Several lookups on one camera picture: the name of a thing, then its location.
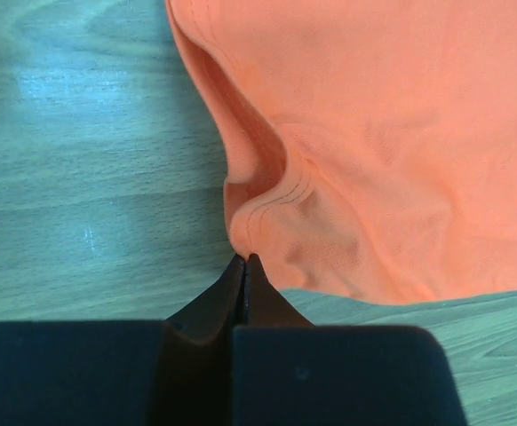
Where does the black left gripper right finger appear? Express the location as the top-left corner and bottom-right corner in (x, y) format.
(231, 256), (467, 425)

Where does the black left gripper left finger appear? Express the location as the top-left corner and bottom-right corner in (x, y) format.
(0, 256), (245, 425)

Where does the orange t shirt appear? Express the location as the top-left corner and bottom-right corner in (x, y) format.
(166, 1), (517, 304)

